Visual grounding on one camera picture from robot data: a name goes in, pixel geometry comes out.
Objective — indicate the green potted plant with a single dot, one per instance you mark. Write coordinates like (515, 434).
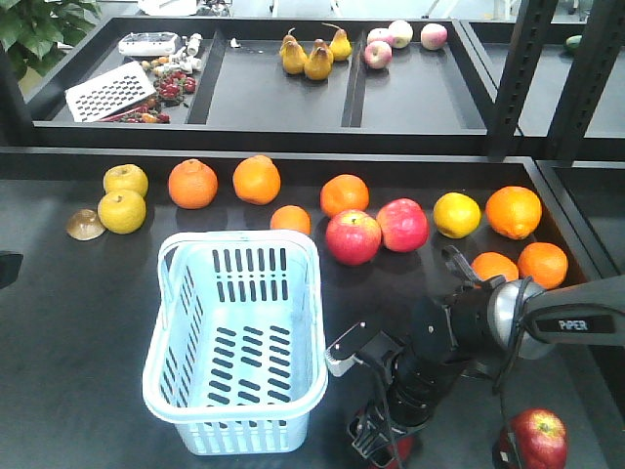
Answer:
(32, 31)

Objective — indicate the light blue plastic basket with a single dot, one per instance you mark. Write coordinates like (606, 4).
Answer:
(236, 358)

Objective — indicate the dark red apple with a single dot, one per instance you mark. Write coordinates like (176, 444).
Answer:
(541, 440)
(404, 448)

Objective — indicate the large orange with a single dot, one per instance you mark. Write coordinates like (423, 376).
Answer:
(192, 184)
(343, 192)
(256, 180)

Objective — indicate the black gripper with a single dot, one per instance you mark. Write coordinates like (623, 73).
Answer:
(387, 417)

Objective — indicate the yellow pear fruit rear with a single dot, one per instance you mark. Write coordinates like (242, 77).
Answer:
(126, 177)

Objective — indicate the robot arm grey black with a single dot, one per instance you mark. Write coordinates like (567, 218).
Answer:
(482, 330)

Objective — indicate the large orange rear left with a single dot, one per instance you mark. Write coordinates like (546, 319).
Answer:
(192, 184)

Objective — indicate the white perforated tray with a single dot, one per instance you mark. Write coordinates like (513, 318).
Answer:
(108, 93)

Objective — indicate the orange with pointed end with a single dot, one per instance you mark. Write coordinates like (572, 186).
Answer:
(514, 212)

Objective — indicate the pink red apple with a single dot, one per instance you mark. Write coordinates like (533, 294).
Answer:
(353, 237)

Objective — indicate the large orange rear middle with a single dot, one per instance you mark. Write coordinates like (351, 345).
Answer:
(256, 180)

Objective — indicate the small orange behind basket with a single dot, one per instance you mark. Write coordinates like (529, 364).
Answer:
(292, 217)

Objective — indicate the brown mushroom cap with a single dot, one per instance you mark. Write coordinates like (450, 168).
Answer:
(84, 224)

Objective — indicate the yellow round fruit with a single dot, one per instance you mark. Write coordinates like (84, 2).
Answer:
(456, 215)

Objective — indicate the yellow pear fruit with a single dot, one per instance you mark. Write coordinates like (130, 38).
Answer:
(126, 177)
(122, 211)

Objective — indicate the black wooden produce display stand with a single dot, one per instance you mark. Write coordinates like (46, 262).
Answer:
(77, 322)

